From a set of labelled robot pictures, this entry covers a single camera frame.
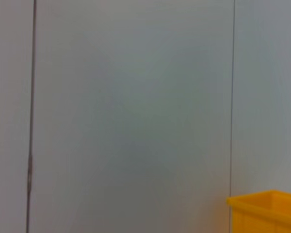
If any yellow plastic bin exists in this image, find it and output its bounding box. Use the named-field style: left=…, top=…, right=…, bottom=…
left=226, top=190, right=291, bottom=233

